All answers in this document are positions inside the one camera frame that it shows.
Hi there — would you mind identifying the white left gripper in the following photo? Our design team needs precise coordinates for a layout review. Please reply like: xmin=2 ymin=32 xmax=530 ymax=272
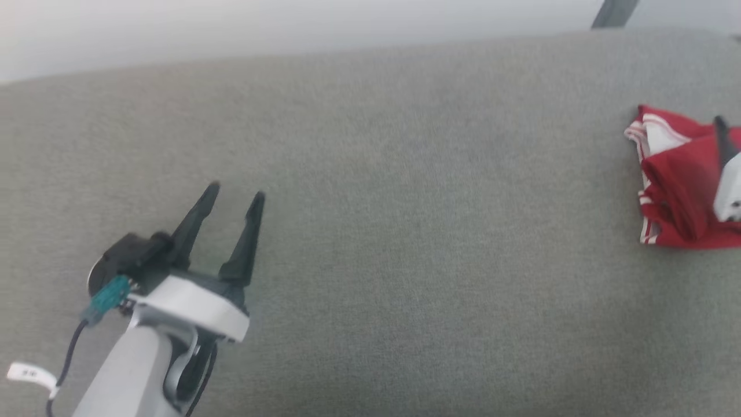
xmin=127 ymin=181 xmax=266 ymax=342

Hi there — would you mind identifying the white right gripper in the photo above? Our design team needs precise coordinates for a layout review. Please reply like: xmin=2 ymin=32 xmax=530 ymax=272
xmin=713 ymin=116 xmax=741 ymax=222

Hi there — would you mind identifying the red white printed shirt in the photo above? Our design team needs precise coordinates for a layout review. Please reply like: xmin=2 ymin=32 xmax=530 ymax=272
xmin=624 ymin=104 xmax=741 ymax=250

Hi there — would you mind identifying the grey metal pole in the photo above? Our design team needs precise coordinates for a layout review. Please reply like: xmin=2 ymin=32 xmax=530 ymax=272
xmin=590 ymin=0 xmax=640 ymax=30

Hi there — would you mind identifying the teal cable connector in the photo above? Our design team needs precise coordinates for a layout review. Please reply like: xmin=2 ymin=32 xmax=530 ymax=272
xmin=81 ymin=275 xmax=131 ymax=325

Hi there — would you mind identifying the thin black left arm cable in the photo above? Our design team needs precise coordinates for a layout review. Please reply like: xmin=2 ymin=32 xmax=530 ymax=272
xmin=45 ymin=321 xmax=87 ymax=417

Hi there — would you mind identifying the white cable label tag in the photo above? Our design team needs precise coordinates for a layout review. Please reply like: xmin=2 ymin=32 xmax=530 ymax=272
xmin=7 ymin=362 xmax=60 ymax=399

